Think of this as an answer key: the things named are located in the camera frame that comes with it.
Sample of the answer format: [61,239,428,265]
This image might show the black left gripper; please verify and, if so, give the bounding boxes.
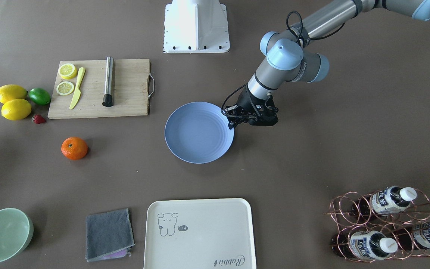
[228,90,265,130]

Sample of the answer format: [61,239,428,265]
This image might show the blue round plate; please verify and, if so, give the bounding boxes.
[164,102,234,164]

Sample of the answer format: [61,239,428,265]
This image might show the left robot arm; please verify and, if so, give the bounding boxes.
[221,0,430,130]

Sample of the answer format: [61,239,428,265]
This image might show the wooden cutting board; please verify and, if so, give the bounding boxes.
[48,59,151,119]

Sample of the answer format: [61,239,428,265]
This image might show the cream rabbit tray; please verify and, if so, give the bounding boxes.
[144,198,257,269]

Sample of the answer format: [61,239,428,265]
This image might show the steel muddler black tip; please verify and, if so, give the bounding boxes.
[102,56,114,107]

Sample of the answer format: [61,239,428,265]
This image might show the yellow plastic knife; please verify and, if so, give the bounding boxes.
[69,67,86,109]

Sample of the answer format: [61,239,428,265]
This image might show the orange fruit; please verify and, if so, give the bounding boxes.
[61,137,88,160]

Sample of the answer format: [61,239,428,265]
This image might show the grey folded cloth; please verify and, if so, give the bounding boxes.
[85,208,135,262]

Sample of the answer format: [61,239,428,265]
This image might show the lemon half beside knife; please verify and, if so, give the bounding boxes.
[55,81,75,96]

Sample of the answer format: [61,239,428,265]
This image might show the lemon half near board edge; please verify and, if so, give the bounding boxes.
[58,63,78,80]

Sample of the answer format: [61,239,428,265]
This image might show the tea bottle middle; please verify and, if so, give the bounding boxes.
[350,186,417,220]

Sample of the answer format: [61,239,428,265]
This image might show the tea bottle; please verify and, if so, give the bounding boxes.
[350,186,417,220]
[395,221,430,250]
[330,230,399,262]

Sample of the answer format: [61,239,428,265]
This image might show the tea bottle front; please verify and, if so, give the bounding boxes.
[330,230,399,262]

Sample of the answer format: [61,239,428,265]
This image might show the red strawberry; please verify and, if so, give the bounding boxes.
[31,114,47,124]

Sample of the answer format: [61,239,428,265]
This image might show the green lime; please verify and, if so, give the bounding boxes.
[28,87,51,105]

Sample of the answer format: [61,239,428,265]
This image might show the yellow lemon outer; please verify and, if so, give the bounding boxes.
[1,99,31,121]

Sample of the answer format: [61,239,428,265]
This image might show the tea bottle back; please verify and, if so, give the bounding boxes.
[395,221,430,250]

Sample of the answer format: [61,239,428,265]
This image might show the yellow lemon near lime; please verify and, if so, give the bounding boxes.
[0,84,28,104]

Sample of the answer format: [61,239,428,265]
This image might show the green bowl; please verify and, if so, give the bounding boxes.
[0,208,34,262]

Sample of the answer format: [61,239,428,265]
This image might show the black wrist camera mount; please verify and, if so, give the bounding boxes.
[221,84,278,126]

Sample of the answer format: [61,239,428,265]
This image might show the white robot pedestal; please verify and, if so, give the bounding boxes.
[163,0,230,53]

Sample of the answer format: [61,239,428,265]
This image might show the copper wire bottle rack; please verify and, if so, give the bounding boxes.
[328,188,430,260]

